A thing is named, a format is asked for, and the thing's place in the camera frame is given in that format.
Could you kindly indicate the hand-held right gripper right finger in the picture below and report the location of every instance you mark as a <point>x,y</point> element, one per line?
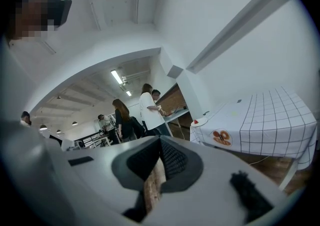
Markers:
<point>200,200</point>

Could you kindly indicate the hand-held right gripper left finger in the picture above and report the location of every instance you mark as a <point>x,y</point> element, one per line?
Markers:
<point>100,182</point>

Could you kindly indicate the white plate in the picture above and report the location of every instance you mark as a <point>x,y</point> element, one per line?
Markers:
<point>201,122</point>

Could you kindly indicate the black metal railing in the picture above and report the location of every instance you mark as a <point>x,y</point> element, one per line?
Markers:
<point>96,139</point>

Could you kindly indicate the orange donut picture card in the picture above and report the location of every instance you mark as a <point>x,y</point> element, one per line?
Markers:
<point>221,137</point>

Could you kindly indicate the small dark curved object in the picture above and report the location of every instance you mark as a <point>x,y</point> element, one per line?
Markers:
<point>205,113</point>

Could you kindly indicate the grey counter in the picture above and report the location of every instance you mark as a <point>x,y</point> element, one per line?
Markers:
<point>176,115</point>

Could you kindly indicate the table with white legs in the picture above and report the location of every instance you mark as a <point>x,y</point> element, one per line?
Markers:
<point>287,175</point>

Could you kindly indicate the rectangular ceiling light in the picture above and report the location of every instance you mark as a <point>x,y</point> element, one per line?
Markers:
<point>116,76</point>
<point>128,93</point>

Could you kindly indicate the white checked tablecloth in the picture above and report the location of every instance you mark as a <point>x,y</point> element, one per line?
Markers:
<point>270,125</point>

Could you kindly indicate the person's white shirt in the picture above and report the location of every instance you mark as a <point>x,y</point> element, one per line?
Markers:
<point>12,90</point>

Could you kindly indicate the person's head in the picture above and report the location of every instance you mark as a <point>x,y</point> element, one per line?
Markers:
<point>30,13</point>

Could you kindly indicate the grey wall box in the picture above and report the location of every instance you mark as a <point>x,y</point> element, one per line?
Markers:
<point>175,71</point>

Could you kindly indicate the black head camera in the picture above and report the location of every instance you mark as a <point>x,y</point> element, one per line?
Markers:
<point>62,11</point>

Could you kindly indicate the white wall duct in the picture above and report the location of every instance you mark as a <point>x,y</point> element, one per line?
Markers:
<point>237,28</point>

